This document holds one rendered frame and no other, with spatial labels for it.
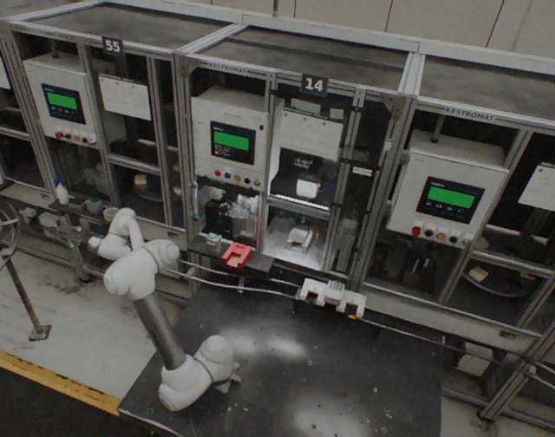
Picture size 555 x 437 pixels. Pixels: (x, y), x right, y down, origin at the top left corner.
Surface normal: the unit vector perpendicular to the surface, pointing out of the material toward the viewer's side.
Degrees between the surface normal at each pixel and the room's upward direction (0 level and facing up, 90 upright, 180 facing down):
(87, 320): 0
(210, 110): 90
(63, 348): 0
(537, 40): 90
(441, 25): 90
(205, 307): 0
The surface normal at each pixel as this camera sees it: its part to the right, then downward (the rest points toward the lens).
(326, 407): 0.07, -0.79
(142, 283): 0.71, 0.11
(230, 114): -0.33, 0.55
